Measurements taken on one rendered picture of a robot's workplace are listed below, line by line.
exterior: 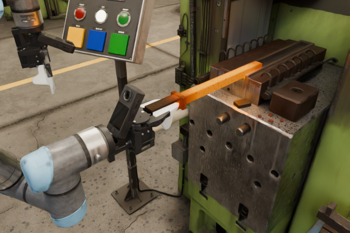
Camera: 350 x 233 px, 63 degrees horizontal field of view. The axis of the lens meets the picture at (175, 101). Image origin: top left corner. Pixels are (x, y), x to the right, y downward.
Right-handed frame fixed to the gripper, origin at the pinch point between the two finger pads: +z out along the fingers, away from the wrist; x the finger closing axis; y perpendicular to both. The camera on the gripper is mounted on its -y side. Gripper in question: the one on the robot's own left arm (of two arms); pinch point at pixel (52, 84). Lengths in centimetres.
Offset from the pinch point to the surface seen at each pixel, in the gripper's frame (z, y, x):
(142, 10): -18.8, -35.2, -6.9
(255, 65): -7, -58, 30
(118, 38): -9.4, -25.6, -8.1
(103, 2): -19.8, -24.4, -20.1
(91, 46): -5.4, -16.6, -15.1
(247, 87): -3, -53, 34
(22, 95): 93, 28, -184
